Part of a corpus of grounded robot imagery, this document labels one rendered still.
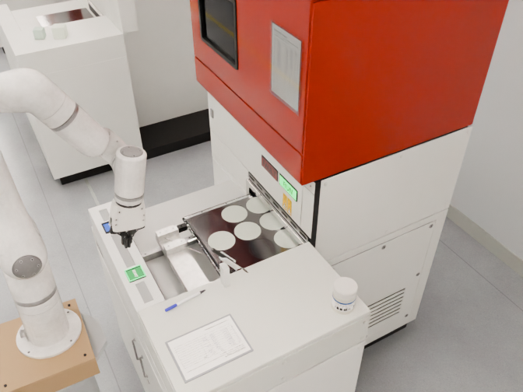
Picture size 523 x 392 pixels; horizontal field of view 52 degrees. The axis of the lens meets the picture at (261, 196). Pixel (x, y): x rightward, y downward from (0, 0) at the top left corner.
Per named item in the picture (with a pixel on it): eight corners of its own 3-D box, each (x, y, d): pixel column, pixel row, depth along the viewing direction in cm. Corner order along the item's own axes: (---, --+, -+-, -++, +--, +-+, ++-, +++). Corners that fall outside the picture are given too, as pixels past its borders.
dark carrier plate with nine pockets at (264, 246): (265, 191, 216) (265, 190, 216) (311, 243, 193) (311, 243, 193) (187, 219, 203) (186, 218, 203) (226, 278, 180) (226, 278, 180)
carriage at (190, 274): (175, 233, 203) (174, 228, 202) (217, 299, 179) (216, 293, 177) (156, 240, 200) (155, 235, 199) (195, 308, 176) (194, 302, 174)
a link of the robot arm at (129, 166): (110, 183, 154) (118, 201, 148) (110, 143, 147) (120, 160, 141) (138, 179, 158) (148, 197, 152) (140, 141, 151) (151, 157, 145)
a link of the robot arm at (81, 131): (39, 105, 138) (115, 169, 160) (50, 134, 127) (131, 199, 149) (65, 82, 138) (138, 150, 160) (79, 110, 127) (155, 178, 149)
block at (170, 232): (175, 229, 201) (174, 223, 199) (179, 235, 199) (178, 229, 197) (156, 236, 198) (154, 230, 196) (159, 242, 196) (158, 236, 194)
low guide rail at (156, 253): (255, 216, 216) (255, 211, 214) (257, 219, 214) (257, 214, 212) (137, 260, 197) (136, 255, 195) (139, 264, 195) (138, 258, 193)
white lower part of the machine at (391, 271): (323, 232, 327) (335, 118, 275) (414, 329, 272) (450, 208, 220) (219, 274, 301) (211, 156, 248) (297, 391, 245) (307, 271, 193)
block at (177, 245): (184, 242, 196) (183, 236, 194) (187, 248, 193) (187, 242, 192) (163, 250, 193) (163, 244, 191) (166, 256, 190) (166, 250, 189)
